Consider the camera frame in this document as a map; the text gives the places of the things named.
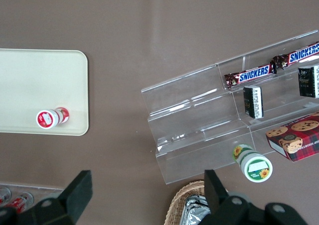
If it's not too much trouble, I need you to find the clear acrylic stepped display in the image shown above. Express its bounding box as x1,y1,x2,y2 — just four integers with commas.
141,29,319,185

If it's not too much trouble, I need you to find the Snickers chocolate bar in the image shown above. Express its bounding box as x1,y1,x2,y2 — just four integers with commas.
271,41,319,71
223,63,278,90

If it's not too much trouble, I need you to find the beige plastic tray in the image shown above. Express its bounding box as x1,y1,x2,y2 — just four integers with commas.
0,48,89,136

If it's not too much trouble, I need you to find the green sunflower cup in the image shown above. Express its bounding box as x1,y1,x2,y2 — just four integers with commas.
232,143,274,183

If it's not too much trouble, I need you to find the red cola bottle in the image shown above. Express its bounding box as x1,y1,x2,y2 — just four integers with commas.
6,192,35,214

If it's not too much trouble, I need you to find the light wicker basket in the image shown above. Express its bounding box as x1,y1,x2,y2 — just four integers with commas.
165,180,230,225

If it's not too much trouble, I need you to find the red tartan cookie box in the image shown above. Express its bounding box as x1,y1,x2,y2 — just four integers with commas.
265,112,319,163

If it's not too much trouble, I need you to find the clear acrylic bottle rack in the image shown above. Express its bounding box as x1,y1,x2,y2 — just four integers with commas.
0,184,64,211

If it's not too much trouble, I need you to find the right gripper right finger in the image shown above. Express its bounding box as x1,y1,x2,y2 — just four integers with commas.
203,169,308,225

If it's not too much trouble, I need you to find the small black box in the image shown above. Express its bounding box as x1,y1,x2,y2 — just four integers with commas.
298,65,319,99
243,85,264,119

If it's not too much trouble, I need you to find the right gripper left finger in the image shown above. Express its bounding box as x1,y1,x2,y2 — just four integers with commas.
0,169,93,225

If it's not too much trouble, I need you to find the red yogurt cup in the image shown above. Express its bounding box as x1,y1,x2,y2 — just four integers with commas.
36,107,70,130

